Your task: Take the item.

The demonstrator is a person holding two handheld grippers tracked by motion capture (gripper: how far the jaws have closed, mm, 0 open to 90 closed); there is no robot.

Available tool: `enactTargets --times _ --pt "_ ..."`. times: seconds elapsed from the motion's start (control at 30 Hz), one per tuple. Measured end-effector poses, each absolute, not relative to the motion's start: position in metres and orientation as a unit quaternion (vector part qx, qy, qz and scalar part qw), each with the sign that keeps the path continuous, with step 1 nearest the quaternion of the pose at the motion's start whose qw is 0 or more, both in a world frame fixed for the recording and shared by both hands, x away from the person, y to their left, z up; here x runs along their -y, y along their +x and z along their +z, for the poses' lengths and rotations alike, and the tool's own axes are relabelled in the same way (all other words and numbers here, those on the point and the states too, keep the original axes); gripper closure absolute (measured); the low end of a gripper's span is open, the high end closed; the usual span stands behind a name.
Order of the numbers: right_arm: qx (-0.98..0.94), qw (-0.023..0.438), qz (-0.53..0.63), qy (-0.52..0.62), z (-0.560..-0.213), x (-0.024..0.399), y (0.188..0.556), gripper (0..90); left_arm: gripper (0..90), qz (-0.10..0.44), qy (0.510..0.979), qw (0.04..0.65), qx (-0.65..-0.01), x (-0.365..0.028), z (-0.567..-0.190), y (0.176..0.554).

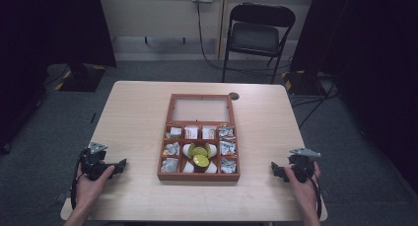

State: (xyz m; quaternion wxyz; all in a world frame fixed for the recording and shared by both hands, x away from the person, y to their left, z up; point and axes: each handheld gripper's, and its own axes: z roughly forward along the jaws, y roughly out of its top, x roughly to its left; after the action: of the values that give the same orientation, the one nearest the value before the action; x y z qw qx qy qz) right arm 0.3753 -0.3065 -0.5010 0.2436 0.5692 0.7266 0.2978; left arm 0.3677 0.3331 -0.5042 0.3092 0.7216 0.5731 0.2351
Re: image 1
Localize black folding chair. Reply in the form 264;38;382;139
221;1;297;85

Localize black curtain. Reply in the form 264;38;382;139
290;0;418;194
0;0;117;155

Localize black stand base striped tape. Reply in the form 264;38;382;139
281;69;331;96
53;62;107;93

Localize person's left hand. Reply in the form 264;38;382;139
75;164;116;214

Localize brown wooden compartment box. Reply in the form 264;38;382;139
157;93;242;183

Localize black floor cables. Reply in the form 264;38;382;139
290;82;341;129

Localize orange white packet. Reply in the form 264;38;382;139
183;125;199;140
201;125;217;140

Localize right hand-held gripper black cable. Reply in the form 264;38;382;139
305;168;323;220

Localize pile of green-lidded creamer cups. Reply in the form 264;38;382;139
181;141;219;175

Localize person's right hand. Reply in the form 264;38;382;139
283;161;322;218

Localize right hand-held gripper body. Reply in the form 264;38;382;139
287;147;321;185

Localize hand-held gripper black cable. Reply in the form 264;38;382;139
69;148;90;211
305;168;323;220

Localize left hand-held gripper black cable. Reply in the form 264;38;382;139
69;148;90;211

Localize blue silver packet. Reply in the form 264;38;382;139
219;140;238;157
220;157;238;175
218;126;237;141

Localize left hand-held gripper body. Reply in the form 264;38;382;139
79;141;116;182

